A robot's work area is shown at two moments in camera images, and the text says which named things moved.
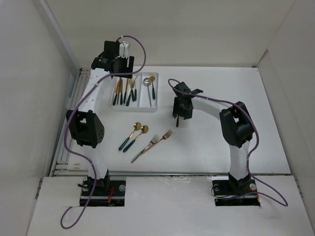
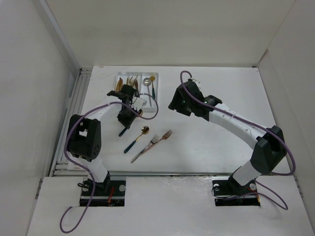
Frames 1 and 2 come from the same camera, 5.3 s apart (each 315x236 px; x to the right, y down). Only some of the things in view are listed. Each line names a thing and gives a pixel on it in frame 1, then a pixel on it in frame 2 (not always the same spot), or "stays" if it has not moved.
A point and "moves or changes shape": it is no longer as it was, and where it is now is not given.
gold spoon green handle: [137, 126] to [140, 112]
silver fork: [152, 141] stays
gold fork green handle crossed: [132, 85] moves or changes shape
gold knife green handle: [121, 83] stays
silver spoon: [147, 82] stays
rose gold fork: [164, 137] stays
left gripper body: [122, 64] to [126, 116]
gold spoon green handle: [144, 129] stays
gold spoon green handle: [152, 78] stays
